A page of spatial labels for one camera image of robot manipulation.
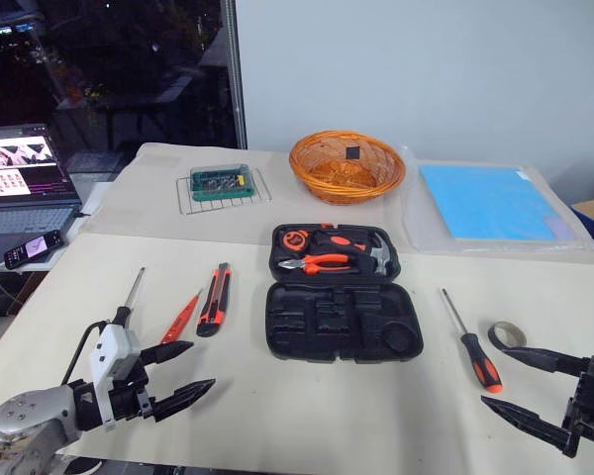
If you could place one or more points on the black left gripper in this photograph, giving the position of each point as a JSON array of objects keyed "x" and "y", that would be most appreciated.
[{"x": 126, "y": 401}]

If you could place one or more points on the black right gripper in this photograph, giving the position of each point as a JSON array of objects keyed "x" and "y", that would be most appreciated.
[{"x": 591, "y": 410}]

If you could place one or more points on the black tool case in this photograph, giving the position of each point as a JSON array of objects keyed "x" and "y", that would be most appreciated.
[{"x": 302, "y": 341}]

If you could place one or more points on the red test pen screwdriver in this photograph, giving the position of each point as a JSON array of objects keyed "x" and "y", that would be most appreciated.
[{"x": 178, "y": 321}]

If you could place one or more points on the black electrical tape roll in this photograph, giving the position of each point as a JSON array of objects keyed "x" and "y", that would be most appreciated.
[{"x": 522, "y": 339}]

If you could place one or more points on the red black utility knife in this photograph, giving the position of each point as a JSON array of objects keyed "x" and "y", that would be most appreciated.
[{"x": 213, "y": 312}]

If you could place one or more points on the beige table cover sheet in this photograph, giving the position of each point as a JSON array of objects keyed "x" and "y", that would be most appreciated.
[{"x": 143, "y": 222}]

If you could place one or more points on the pale table cover sheet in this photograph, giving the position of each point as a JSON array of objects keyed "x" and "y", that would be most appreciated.
[{"x": 326, "y": 420}]

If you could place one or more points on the orange black tape measure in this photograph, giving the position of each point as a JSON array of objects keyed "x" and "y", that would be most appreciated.
[{"x": 294, "y": 240}]

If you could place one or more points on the green screwdriver bit box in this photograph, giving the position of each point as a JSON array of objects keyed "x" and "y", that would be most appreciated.
[{"x": 223, "y": 195}]

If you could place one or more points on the black smartphone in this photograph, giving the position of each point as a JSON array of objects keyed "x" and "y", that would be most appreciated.
[{"x": 29, "y": 250}]

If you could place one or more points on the white side table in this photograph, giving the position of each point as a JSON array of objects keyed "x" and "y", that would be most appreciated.
[{"x": 91, "y": 198}]

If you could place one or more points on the blue sheet pad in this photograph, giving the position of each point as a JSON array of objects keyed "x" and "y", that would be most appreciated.
[{"x": 490, "y": 203}]

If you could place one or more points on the clear plastic bag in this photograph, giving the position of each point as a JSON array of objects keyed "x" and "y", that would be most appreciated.
[{"x": 416, "y": 222}]

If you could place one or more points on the grey laptop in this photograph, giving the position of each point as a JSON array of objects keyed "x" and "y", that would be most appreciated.
[{"x": 25, "y": 213}]

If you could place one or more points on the orange wicker basket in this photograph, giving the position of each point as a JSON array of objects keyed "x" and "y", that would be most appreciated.
[{"x": 346, "y": 195}]

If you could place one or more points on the small black square card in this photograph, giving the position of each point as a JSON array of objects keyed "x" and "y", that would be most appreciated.
[{"x": 354, "y": 153}]

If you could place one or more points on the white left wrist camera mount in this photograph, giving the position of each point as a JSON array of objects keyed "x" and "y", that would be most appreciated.
[{"x": 111, "y": 351}]

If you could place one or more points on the silver window frame post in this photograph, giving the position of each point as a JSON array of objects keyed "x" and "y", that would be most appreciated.
[{"x": 237, "y": 74}]

